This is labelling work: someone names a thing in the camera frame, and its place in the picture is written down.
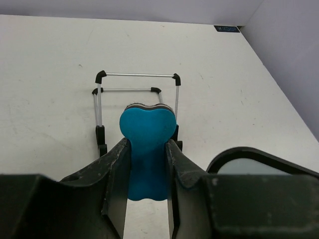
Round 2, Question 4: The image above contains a small black-framed whiteboard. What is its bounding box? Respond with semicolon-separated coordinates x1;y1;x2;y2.
206;147;319;179

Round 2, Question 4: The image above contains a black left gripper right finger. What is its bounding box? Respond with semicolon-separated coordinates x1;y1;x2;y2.
165;140;319;239

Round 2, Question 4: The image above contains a blue bone-shaped eraser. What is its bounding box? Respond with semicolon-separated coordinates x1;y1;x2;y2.
119;103;177;201

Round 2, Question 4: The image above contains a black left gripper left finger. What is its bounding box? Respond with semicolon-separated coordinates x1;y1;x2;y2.
0;139;131;239

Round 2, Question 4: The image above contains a right black corner label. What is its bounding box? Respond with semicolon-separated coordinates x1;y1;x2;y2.
214;25;240;33

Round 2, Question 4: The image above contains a metal wire board stand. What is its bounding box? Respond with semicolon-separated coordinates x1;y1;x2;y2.
92;70;181;156

